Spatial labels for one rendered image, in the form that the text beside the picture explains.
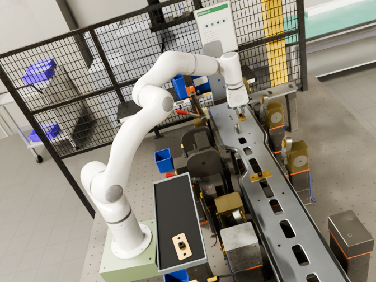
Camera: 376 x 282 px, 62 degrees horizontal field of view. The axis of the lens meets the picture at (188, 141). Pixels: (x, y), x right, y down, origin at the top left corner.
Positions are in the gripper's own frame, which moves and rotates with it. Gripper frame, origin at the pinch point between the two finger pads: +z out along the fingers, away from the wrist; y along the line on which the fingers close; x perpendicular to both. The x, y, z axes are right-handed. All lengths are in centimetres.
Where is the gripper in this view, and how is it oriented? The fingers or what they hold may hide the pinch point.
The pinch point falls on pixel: (239, 111)
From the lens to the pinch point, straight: 166.0
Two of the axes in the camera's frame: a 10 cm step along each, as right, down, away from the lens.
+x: -1.3, -5.5, 8.3
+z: 2.5, 7.9, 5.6
